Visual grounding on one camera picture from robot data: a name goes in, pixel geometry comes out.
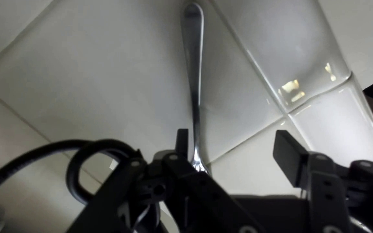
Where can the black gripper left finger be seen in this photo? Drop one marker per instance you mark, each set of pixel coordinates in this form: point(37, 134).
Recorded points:
point(196, 201)

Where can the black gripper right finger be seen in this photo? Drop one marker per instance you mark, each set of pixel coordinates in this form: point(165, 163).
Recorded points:
point(340, 199)

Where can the silver metal fork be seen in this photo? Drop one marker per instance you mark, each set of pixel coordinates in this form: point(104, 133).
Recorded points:
point(194, 36)

